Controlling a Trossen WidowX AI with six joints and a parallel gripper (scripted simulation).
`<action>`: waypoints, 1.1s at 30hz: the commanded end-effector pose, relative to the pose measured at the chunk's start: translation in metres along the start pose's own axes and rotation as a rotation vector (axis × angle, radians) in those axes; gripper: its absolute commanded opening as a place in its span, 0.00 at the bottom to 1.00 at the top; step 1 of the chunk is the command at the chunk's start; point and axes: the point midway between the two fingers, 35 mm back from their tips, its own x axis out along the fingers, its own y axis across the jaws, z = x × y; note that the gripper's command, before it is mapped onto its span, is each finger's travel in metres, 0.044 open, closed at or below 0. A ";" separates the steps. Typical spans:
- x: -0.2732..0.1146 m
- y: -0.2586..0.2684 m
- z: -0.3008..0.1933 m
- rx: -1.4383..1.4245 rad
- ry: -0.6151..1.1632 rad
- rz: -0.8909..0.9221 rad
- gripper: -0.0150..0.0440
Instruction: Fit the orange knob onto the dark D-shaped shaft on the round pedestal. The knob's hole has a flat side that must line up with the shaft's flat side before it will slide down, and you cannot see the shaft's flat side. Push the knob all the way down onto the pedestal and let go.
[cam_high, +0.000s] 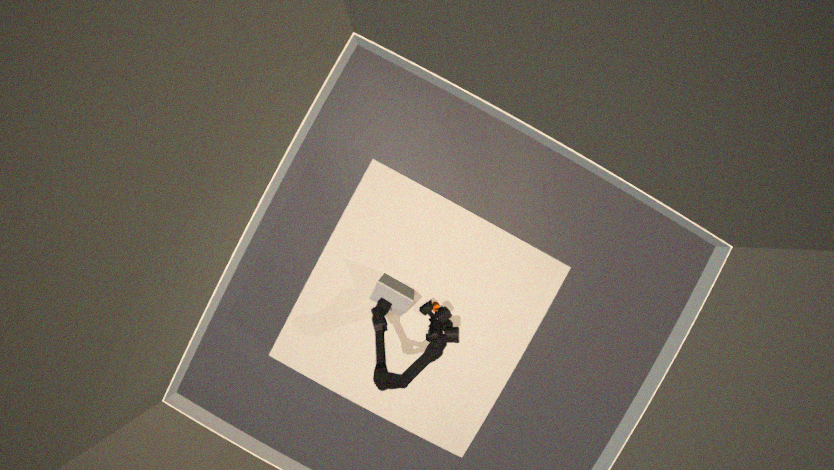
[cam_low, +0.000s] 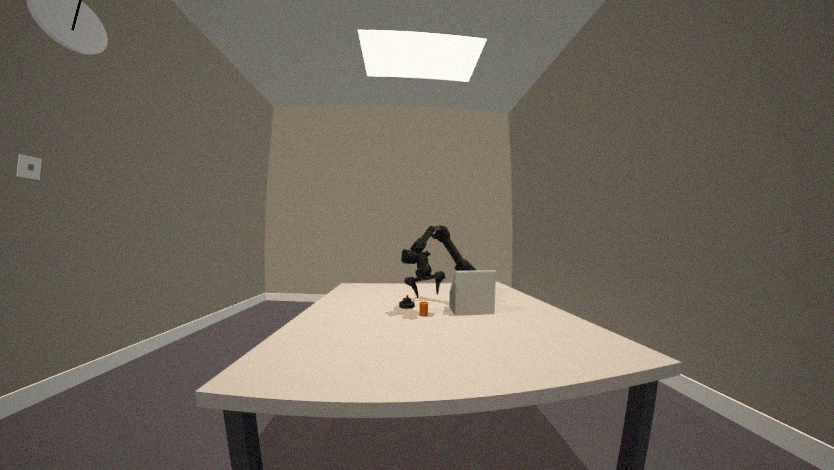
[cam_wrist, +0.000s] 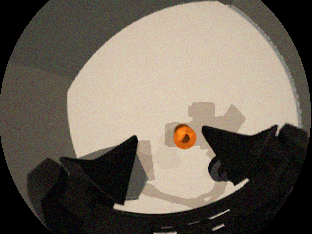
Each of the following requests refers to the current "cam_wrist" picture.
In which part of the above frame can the orange knob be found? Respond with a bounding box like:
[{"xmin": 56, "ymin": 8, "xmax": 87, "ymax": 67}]
[{"xmin": 173, "ymin": 124, "xmax": 197, "ymax": 149}]

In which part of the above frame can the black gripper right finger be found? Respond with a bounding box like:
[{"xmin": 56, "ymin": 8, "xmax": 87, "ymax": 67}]
[{"xmin": 201, "ymin": 124, "xmax": 279, "ymax": 186}]

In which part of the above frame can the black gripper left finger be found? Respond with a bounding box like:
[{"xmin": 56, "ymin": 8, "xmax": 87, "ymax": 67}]
[{"xmin": 59, "ymin": 136, "xmax": 139, "ymax": 206}]

